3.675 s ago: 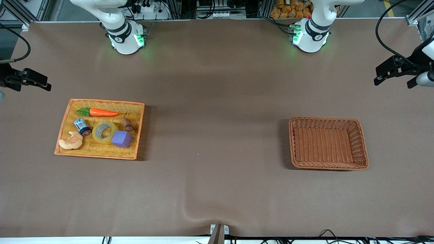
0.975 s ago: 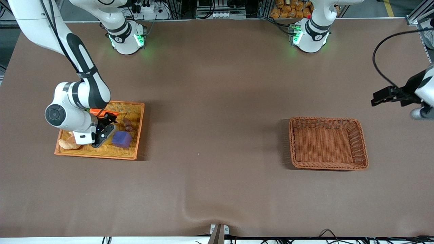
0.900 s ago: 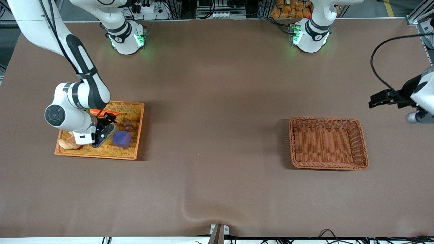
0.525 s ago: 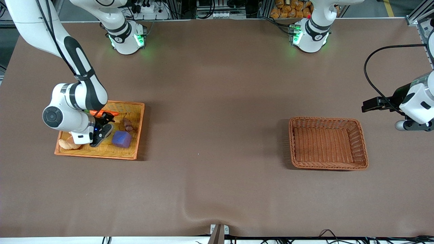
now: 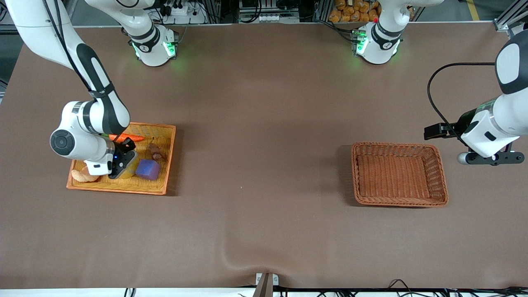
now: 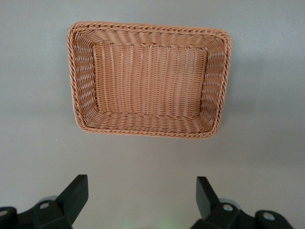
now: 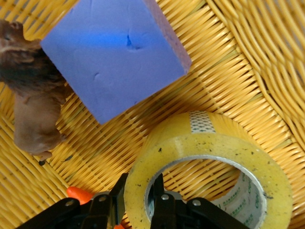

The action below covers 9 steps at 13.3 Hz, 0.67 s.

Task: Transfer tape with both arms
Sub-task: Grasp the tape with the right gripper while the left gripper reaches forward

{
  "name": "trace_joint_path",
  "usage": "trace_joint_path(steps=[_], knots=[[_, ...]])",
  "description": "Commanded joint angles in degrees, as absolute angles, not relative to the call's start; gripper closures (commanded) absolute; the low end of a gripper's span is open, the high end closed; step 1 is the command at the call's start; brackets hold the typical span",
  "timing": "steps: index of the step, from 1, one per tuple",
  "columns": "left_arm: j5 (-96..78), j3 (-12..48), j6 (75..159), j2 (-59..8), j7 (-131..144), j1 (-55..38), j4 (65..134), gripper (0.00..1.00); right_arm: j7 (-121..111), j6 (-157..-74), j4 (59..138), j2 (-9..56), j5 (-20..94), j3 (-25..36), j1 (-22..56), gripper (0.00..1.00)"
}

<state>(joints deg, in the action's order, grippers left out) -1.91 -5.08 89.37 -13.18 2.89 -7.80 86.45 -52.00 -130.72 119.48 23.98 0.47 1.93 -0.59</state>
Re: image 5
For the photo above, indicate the brown wicker basket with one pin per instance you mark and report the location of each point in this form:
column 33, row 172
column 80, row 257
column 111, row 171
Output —
column 392, row 173

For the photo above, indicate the aluminium frame profile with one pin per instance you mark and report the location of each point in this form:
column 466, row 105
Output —
column 509, row 14

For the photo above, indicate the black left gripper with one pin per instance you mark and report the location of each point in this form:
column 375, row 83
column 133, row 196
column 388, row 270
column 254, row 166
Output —
column 460, row 122

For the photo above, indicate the metal bracket with post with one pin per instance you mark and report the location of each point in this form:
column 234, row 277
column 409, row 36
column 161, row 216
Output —
column 266, row 282

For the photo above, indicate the bag of orange snacks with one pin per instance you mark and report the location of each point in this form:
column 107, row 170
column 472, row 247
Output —
column 350, row 14

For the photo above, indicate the small brown toy figure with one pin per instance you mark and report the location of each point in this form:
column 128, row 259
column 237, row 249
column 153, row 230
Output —
column 156, row 153

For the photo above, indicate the yellow tape roll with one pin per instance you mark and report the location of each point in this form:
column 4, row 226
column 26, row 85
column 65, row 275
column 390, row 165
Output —
column 131, row 171

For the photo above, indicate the white power strip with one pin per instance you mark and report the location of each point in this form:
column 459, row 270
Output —
column 181, row 10

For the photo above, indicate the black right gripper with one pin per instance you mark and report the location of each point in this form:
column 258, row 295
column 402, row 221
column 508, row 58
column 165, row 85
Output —
column 126, row 145

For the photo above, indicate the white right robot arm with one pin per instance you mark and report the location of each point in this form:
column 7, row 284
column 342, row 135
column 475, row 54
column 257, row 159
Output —
column 29, row 20

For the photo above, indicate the toy croissant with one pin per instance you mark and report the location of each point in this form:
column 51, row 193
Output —
column 80, row 176

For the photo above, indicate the purple foam cube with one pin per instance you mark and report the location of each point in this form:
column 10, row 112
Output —
column 148, row 169

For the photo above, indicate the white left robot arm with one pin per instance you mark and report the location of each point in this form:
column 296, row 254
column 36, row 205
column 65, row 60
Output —
column 377, row 51

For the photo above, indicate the orange toy carrot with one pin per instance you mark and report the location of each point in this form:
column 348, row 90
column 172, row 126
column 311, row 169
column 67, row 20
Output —
column 136, row 138

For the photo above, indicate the yellow wicker tray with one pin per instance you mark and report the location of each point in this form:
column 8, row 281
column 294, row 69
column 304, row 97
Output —
column 123, row 185

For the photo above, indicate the white socket strip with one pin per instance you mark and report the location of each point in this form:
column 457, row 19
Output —
column 268, row 18

